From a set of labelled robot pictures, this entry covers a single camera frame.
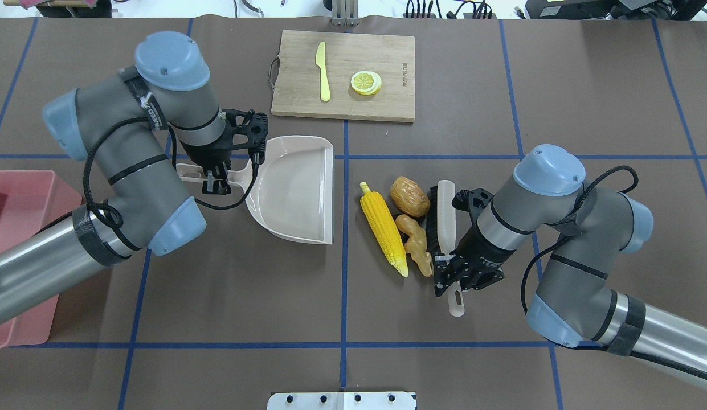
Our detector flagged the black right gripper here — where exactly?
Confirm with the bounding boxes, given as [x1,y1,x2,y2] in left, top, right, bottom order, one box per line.
[434,188,516,297]

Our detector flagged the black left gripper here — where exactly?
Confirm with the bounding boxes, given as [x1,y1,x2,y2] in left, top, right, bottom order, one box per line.
[186,109,269,195]

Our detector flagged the beige hand brush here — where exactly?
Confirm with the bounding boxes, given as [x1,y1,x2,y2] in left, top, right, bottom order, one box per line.
[427,179,465,317]

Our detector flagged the beige plastic dustpan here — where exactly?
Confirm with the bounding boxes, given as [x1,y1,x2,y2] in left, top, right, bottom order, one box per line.
[177,135,334,245]

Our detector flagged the brown toy potato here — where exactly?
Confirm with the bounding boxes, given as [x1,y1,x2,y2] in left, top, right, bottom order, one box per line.
[389,175,431,218]

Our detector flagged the yellow toy corn cob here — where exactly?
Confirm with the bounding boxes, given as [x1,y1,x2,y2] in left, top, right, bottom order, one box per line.
[359,182,409,278]

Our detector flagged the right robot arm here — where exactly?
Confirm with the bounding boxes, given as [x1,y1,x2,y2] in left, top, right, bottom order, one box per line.
[426,143,707,390]

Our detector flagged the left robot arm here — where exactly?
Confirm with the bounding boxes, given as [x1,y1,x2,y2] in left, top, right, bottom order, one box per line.
[0,31,269,325]

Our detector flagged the pink plastic bin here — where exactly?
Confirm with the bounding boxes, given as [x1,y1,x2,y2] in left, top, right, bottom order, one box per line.
[0,170,83,349]

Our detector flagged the wooden cutting board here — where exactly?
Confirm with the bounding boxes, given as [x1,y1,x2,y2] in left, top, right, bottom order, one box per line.
[271,30,416,124]

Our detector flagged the yellow plastic knife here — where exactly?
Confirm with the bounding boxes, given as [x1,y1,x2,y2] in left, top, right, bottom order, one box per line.
[314,41,332,102]

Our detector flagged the yellow lemon slice toy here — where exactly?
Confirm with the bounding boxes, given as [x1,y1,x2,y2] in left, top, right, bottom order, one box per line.
[350,71,382,96]

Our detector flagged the aluminium frame post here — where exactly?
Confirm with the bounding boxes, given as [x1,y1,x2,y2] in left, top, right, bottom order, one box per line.
[330,0,359,26]

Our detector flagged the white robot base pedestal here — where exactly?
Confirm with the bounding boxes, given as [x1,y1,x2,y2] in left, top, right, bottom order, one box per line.
[267,391,418,409]

